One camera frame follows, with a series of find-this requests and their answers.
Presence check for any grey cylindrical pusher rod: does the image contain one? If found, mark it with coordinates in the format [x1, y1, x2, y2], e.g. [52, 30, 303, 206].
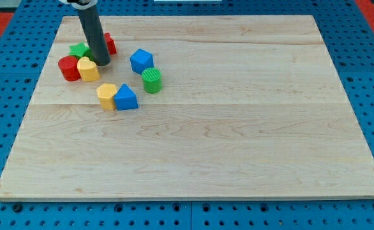
[77, 5, 111, 66]

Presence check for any wooden board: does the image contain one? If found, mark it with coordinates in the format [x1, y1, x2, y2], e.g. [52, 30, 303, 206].
[0, 15, 374, 202]

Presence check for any red cylinder block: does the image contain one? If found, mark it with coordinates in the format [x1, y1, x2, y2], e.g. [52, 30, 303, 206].
[58, 56, 81, 81]

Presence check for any green cylinder block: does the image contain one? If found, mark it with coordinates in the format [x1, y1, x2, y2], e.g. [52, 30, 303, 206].
[142, 67, 162, 94]

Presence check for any red block behind rod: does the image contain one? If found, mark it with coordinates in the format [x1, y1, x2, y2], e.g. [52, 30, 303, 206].
[104, 33, 117, 55]

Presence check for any blue triangle block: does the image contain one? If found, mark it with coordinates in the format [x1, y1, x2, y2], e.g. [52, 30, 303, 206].
[114, 84, 138, 111]

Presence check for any yellow hexagon block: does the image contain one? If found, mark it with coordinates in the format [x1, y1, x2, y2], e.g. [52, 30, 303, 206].
[96, 83, 117, 110]

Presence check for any green star block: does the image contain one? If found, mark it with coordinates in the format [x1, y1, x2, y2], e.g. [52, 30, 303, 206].
[69, 42, 93, 61]

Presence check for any yellow heart block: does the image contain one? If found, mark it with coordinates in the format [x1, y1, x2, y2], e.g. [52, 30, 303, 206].
[77, 56, 100, 82]

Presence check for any blue cube block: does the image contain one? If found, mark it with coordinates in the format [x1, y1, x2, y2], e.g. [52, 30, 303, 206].
[130, 49, 154, 74]

